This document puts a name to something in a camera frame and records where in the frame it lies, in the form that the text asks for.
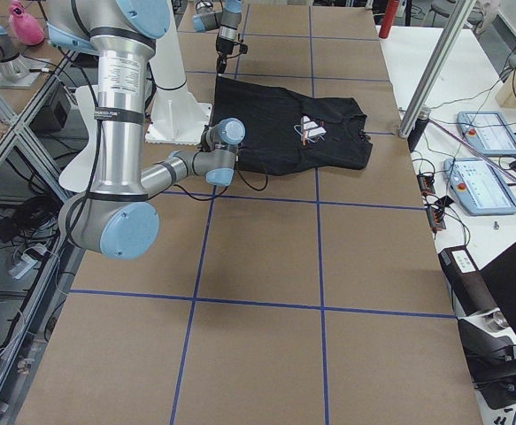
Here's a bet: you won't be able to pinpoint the black graphic t-shirt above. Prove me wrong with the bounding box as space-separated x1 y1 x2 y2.
212 76 372 176

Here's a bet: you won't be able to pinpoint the black label printer box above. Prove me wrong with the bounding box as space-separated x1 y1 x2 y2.
438 245 498 317

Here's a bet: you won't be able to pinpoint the red bottle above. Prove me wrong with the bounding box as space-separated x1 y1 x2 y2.
378 0 401 39

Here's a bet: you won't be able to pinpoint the aluminium frame post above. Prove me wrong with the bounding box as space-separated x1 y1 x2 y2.
398 0 475 138

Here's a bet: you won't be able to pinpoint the upper teach pendant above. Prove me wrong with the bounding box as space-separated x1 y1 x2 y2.
457 112 516 157

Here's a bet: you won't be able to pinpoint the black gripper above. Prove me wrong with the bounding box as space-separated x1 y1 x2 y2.
198 126 212 152
216 37 248 73

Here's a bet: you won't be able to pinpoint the black water bottle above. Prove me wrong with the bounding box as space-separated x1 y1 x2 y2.
407 105 431 153

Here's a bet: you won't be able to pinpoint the teach pendant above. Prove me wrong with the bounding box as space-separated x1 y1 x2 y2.
443 158 516 216
457 112 516 157

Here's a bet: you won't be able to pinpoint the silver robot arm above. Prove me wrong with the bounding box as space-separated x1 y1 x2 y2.
192 0 248 74
48 1 245 259

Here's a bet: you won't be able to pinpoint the third robot base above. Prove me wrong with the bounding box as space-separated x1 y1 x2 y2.
0 26 38 89

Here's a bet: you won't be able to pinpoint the lower teach pendant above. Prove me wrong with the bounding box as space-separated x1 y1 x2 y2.
443 158 516 216

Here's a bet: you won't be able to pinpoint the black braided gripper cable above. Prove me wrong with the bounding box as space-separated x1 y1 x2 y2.
159 150 271 200

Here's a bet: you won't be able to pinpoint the pink plush toy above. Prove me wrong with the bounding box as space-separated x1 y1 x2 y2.
8 1 45 46

